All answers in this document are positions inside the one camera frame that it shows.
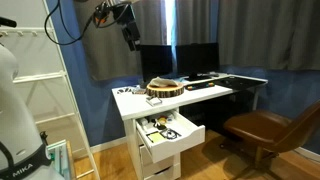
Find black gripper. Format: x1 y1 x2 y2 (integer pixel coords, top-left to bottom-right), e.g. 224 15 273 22
112 1 142 52

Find white open drawer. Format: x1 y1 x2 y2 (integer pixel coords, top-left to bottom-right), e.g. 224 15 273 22
135 109 206 164

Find white drawer cabinet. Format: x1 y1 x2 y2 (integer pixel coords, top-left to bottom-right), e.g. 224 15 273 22
123 108 183 180

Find black computer monitor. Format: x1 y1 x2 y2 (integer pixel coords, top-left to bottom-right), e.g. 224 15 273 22
139 44 174 88
175 42 221 82

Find dark grey curtain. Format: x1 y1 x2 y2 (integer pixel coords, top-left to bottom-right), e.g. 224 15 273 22
175 0 320 72
73 0 168 82

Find orange connector clip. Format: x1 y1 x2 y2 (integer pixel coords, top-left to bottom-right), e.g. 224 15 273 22
94 14 108 25

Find black framed eyeglasses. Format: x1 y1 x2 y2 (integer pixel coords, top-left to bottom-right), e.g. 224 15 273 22
116 86 134 95

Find round wooden log slice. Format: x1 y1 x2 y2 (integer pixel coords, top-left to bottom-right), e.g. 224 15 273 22
145 82 185 99

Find small white box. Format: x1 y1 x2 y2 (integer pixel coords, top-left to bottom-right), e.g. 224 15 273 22
145 96 163 107

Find white desk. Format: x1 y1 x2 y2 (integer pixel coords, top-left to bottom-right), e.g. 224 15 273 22
111 73 269 122

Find yellow sticky note pad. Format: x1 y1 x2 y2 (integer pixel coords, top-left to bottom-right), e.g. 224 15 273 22
146 130 165 144

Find white ladder rack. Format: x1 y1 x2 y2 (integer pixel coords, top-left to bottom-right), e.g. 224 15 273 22
0 0 101 180

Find black desk mat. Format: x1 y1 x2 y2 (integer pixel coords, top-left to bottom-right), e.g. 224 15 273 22
213 75 268 91

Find teal and white box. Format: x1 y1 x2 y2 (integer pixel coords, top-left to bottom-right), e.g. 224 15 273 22
46 139 73 180

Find brown leather chair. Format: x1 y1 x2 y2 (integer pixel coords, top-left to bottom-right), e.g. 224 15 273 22
219 99 320 180

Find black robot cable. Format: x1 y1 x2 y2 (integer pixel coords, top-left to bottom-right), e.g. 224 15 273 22
44 0 111 46

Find coiled black cable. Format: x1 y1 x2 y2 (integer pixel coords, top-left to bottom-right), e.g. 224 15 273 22
161 128 183 141

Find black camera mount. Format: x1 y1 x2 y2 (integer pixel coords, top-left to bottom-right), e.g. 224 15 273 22
0 16 18 29

